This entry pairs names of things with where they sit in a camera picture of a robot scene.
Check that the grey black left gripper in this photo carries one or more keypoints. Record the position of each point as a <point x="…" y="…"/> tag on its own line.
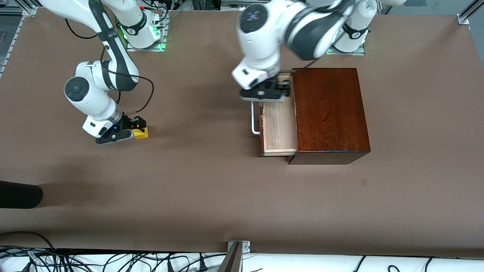
<point x="284" y="87"/>

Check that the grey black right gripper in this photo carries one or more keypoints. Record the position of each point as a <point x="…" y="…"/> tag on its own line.
<point x="129" y="122"/>

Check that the yellow cube block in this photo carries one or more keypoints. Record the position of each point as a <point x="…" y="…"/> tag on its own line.
<point x="140" y="134"/>

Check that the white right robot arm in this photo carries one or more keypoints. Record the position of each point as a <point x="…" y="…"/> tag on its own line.
<point x="90" y="100"/>

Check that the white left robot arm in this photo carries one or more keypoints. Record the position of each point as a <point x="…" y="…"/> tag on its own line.
<point x="261" y="37"/>

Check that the dark wooden cabinet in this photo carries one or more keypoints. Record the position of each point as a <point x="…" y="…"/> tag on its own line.
<point x="329" y="113"/>

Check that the black padded cylinder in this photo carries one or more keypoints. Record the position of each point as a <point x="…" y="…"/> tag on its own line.
<point x="19" y="194"/>

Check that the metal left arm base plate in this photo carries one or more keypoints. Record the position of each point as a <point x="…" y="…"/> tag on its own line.
<point x="346" y="53"/>

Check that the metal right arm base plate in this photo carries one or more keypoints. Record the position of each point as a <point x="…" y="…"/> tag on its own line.
<point x="147" y="49"/>

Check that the small metal edge bracket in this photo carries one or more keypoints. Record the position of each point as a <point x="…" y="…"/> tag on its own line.
<point x="245" y="247"/>

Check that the dark metal camera strut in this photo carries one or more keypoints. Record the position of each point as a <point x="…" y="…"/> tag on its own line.
<point x="230" y="262"/>

